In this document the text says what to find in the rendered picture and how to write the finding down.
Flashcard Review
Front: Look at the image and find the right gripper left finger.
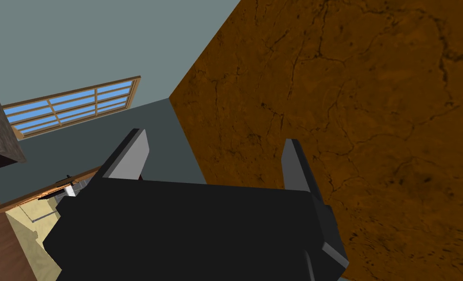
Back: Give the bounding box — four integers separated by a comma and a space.
94, 128, 150, 181

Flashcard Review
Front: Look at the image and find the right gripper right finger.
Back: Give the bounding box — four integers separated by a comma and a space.
280, 138, 324, 194

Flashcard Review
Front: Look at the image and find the wooden framed window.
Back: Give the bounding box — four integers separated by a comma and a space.
2, 76, 142, 141

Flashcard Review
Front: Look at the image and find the grey stone counter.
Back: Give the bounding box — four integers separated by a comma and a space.
0, 93, 27, 174

